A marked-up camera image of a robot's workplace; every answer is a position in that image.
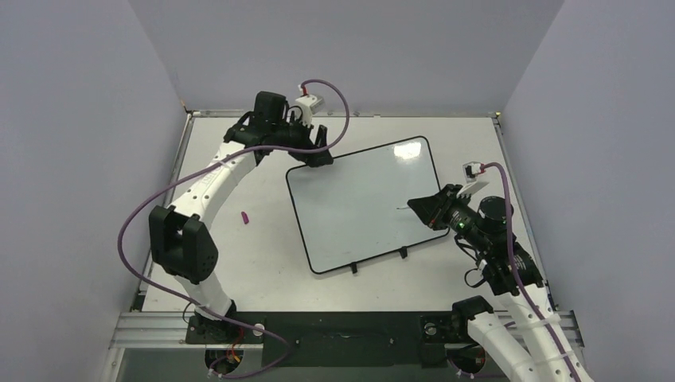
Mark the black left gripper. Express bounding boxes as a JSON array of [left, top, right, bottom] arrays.
[[271, 111, 332, 166]]

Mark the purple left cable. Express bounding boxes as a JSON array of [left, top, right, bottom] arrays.
[[116, 79, 350, 382]]

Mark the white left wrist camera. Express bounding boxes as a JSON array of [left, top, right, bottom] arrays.
[[294, 94, 325, 127]]

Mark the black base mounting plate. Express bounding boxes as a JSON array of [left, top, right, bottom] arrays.
[[185, 311, 488, 372]]

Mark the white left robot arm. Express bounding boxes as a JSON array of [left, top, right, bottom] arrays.
[[148, 91, 334, 342]]

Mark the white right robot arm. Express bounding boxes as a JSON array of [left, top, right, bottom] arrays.
[[407, 184, 591, 381]]

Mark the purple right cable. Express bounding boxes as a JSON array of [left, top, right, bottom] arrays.
[[448, 162, 587, 382]]

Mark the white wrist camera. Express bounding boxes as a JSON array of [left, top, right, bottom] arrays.
[[294, 94, 325, 127], [457, 162, 488, 198]]

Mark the aluminium front rail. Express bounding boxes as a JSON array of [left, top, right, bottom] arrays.
[[108, 311, 584, 349]]

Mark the purple cable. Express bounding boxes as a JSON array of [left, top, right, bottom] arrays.
[[448, 162, 587, 382], [116, 79, 350, 382]]

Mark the black framed whiteboard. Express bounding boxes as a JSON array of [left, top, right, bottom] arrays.
[[286, 135, 449, 275]]

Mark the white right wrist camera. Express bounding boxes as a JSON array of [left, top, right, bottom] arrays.
[[457, 162, 488, 198]]

